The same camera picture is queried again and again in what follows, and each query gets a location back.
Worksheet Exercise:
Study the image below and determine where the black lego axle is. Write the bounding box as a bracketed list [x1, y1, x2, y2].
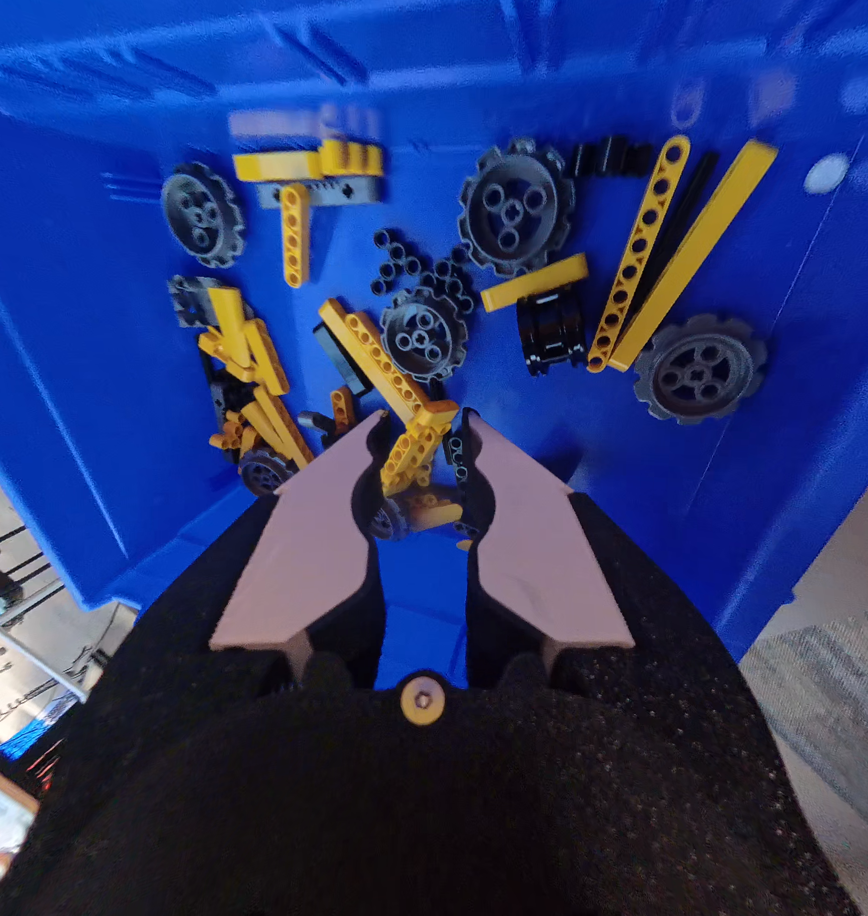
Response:
[638, 150, 721, 316]

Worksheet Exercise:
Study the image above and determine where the yellow double-row lego beam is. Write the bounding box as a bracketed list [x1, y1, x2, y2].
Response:
[378, 401, 462, 502]

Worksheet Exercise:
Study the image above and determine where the black lego tyre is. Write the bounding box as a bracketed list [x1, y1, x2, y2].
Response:
[516, 282, 588, 376]

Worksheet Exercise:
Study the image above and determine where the black ribbed lego piece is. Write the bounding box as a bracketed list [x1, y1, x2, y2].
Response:
[570, 135, 655, 180]

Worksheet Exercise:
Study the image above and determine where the cluster of black lego connectors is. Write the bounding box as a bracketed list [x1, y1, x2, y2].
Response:
[369, 228, 481, 316]

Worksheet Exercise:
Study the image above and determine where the medium yellow holed lego beam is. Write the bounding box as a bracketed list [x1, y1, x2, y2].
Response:
[318, 297, 435, 423]

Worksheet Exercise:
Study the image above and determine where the yellow flat lego plate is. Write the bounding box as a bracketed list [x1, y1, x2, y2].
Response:
[480, 252, 591, 313]

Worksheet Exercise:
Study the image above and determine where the blue storage bin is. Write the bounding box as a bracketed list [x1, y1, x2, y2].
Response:
[0, 0, 868, 663]

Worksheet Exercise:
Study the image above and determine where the black lego brick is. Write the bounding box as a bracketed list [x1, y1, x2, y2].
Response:
[312, 322, 370, 398]

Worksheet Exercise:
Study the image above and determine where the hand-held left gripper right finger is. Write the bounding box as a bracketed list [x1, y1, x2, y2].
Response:
[459, 408, 635, 651]

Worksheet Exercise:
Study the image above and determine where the long yellow holed lego beam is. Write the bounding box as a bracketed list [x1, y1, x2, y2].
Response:
[586, 135, 692, 375]

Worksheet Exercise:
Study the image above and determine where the short yellow lego beam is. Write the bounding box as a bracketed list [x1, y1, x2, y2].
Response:
[280, 182, 313, 289]

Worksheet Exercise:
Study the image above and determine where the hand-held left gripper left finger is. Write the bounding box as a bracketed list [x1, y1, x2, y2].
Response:
[209, 409, 392, 663]

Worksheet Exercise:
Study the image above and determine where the yellow grey lego assembly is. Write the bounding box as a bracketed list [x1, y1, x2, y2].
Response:
[232, 139, 386, 210]

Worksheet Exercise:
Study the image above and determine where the black short lego beam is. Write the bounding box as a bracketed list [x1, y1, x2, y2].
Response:
[444, 429, 478, 495]

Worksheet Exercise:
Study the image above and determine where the dark grey lego gear wheel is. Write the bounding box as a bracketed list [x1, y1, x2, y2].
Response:
[160, 161, 247, 269]
[380, 286, 469, 384]
[633, 313, 770, 427]
[237, 449, 299, 498]
[457, 137, 576, 279]

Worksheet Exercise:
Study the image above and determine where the long yellow smooth lego beam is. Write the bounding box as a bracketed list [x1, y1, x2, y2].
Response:
[607, 139, 780, 373]

